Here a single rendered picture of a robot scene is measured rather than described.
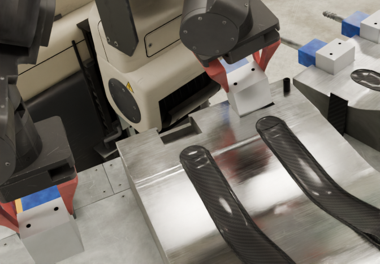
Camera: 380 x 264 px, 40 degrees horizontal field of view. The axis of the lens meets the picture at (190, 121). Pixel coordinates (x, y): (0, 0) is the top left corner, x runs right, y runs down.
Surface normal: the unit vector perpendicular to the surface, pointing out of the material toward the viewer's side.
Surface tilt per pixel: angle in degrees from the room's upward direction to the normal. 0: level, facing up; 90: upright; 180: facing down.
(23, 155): 91
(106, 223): 0
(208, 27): 102
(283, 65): 0
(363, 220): 28
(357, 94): 0
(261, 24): 13
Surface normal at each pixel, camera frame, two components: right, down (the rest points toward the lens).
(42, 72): 0.65, 0.41
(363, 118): -0.77, 0.50
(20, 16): 0.35, 0.40
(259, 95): 0.40, 0.68
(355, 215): -0.32, -0.92
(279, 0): -0.15, -0.75
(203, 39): -0.09, 0.81
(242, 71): -0.23, -0.58
